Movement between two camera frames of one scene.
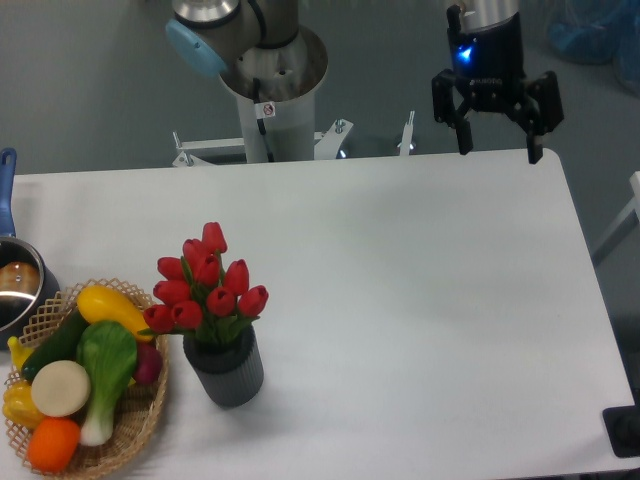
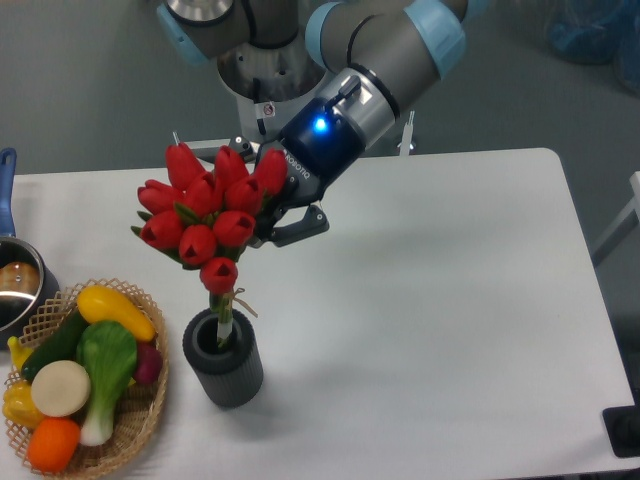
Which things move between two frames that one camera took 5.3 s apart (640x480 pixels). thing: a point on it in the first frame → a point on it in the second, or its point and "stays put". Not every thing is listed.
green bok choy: x=106 y=353 stays put
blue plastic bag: x=598 y=32 stays put
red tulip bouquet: x=203 y=295 → x=210 y=216
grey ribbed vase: x=230 y=371 stays put
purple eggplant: x=149 y=363 stays put
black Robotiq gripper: x=490 y=62 → x=318 y=146
